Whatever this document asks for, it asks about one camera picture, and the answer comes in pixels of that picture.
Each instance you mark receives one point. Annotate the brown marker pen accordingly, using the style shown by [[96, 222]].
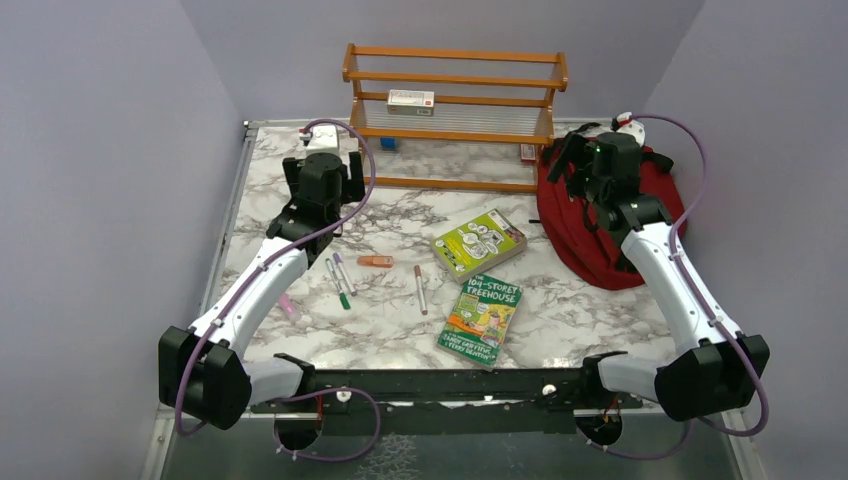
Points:
[[420, 290]]

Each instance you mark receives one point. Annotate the wooden two-tier shelf rack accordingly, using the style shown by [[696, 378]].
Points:
[[467, 108]]

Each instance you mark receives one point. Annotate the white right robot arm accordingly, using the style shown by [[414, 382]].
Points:
[[717, 366]]

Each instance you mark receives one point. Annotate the green treehouse book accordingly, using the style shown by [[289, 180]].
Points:
[[478, 323]]

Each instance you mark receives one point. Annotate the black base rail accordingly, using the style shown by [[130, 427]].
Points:
[[359, 402]]

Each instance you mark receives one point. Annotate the green marker pen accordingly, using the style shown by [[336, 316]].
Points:
[[337, 284]]

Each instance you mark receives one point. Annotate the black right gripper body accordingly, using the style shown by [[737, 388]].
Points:
[[580, 151]]

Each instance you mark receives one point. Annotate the red backpack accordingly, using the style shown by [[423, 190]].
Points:
[[568, 220]]

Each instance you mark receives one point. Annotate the small red white eraser box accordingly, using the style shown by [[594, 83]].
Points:
[[527, 153]]

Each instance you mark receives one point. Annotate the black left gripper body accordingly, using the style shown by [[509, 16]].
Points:
[[352, 188]]

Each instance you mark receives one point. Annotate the pink highlighter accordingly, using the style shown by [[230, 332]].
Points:
[[288, 308]]

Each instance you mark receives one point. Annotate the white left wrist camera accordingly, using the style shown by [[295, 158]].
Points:
[[320, 139]]

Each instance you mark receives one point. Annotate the white red box on shelf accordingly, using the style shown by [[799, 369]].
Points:
[[410, 102]]

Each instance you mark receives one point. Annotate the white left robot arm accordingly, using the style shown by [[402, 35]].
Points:
[[200, 368]]

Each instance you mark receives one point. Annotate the blue pencil sharpener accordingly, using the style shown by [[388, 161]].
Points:
[[388, 143]]

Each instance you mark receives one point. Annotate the green yellow paperback book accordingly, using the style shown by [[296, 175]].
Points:
[[478, 245]]

